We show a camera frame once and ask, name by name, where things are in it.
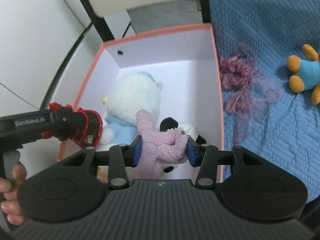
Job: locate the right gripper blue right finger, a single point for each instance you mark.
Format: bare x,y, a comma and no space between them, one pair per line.
206,158

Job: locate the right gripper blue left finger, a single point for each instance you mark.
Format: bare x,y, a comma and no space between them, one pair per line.
120,157

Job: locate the pink plush toy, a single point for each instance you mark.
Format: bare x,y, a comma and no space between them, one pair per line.
157,147

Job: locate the red black spiky toy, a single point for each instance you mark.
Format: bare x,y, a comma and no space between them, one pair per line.
83,127

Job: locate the purple pink fabric scrunchie bow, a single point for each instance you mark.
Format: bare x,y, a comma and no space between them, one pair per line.
253,92

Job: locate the brown teddy bear blue shirt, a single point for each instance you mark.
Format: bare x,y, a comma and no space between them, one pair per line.
305,73

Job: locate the left human hand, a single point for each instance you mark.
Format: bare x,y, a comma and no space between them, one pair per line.
10,205

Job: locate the black and white panda plush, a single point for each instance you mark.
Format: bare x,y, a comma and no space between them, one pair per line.
168,124

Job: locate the white plush with blue scarf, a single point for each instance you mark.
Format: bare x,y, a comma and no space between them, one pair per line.
130,94

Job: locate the pink cardboard storage box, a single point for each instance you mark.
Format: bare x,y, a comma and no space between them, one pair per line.
182,58

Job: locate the blue quilted chair cover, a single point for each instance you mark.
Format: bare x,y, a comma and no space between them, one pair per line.
274,30

